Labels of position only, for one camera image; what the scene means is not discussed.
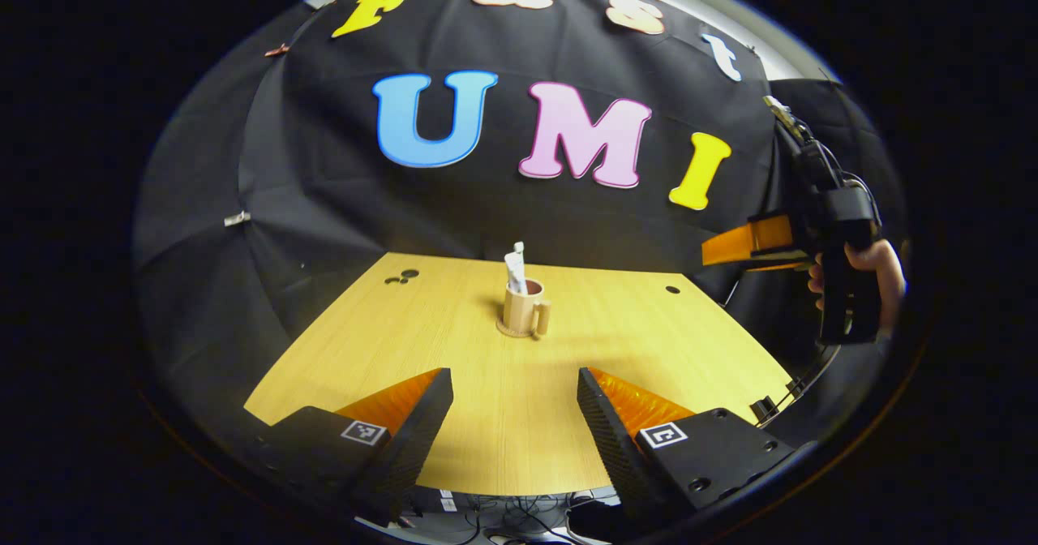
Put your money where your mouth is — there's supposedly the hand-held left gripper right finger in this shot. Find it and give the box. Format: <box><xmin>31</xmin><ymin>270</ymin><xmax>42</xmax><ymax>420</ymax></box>
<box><xmin>577</xmin><ymin>367</ymin><xmax>800</xmax><ymax>526</ymax></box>

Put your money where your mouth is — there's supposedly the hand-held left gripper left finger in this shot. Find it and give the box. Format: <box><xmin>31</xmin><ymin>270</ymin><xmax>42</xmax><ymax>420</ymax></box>
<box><xmin>243</xmin><ymin>368</ymin><xmax>453</xmax><ymax>526</ymax></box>

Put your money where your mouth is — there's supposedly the wooden desktop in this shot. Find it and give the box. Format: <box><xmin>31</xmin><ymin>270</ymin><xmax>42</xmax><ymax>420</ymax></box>
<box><xmin>243</xmin><ymin>251</ymin><xmax>796</xmax><ymax>497</ymax></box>

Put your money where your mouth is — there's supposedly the beige cup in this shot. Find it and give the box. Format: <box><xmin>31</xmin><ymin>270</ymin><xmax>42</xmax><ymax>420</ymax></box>
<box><xmin>503</xmin><ymin>277</ymin><xmax>552</xmax><ymax>339</ymax></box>

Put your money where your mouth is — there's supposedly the black backdrop cloth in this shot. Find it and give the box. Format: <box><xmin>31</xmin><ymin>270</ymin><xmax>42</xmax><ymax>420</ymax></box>
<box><xmin>134</xmin><ymin>0</ymin><xmax>909</xmax><ymax>448</ymax></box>

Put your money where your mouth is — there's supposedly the round cork coaster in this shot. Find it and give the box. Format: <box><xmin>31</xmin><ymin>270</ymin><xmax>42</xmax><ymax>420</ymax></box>
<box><xmin>496</xmin><ymin>318</ymin><xmax>546</xmax><ymax>341</ymax></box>

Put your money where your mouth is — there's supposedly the black cable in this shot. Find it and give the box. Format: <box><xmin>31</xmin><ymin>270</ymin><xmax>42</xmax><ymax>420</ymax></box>
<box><xmin>774</xmin><ymin>342</ymin><xmax>844</xmax><ymax>408</ymax></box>

